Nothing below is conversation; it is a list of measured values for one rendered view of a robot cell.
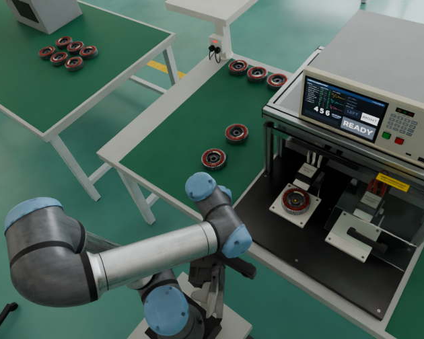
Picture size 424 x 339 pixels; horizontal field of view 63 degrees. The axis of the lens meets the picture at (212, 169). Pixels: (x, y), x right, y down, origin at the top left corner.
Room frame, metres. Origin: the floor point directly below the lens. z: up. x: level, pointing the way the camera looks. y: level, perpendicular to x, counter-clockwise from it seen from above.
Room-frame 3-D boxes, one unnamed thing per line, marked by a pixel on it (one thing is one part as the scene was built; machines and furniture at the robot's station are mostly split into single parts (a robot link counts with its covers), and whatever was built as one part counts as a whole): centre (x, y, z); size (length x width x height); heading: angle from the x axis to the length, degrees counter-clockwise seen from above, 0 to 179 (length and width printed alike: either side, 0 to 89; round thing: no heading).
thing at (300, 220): (0.70, -0.30, 0.78); 0.15 x 0.15 x 0.01; 43
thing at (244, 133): (1.15, -0.15, 0.77); 0.11 x 0.11 x 0.04
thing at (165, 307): (0.32, 0.20, 1.01); 0.13 x 0.12 x 0.14; 18
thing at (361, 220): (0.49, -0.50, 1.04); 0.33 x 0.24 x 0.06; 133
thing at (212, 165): (1.03, -0.02, 0.77); 0.11 x 0.11 x 0.04
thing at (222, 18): (1.67, -0.19, 0.98); 0.37 x 0.35 x 0.46; 43
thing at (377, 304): (0.62, -0.39, 0.76); 0.64 x 0.47 x 0.02; 43
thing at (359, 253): (0.53, -0.46, 0.78); 0.15 x 0.15 x 0.01; 43
